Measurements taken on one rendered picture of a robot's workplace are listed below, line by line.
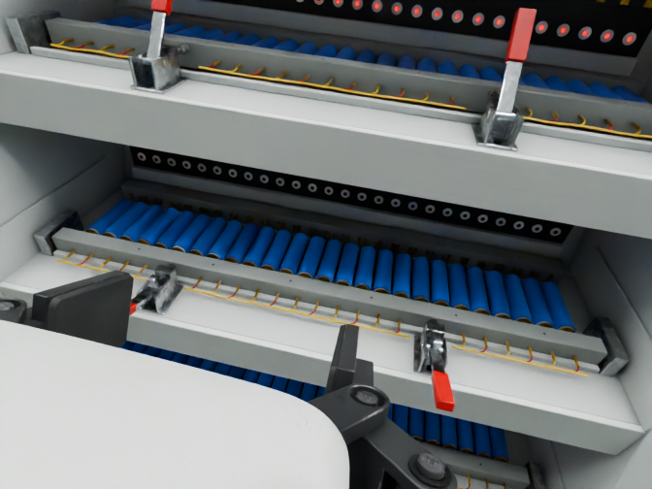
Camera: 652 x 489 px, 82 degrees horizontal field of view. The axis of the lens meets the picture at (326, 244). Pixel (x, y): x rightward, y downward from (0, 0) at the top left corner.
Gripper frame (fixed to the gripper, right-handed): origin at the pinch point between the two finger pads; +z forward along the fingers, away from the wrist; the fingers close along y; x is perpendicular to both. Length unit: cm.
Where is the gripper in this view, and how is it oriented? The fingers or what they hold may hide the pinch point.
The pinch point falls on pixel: (220, 342)
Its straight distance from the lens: 14.9
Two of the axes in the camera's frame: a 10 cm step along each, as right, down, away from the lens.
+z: 1.2, -1.2, 9.8
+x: 1.9, -9.7, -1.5
